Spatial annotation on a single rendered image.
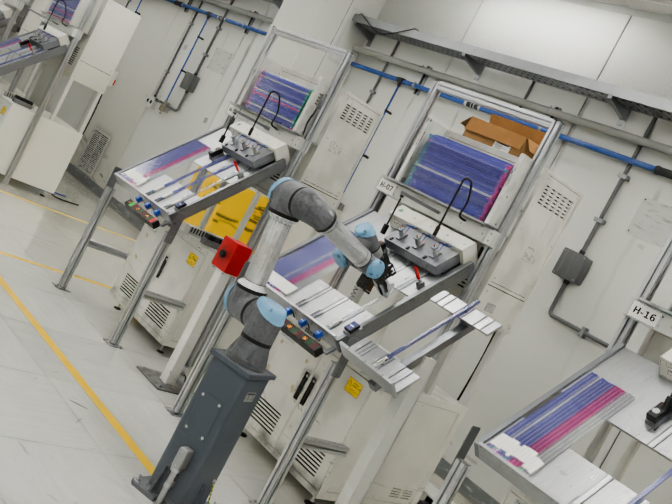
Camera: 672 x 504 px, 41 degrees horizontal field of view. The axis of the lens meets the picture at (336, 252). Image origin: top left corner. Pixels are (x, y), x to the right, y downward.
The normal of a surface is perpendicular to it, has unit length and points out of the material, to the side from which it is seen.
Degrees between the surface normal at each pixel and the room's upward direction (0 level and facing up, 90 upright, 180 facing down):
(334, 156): 90
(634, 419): 44
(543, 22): 90
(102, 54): 90
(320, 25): 90
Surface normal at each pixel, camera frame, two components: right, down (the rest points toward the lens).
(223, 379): -0.43, -0.15
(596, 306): -0.67, -0.29
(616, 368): -0.14, -0.84
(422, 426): 0.58, 0.36
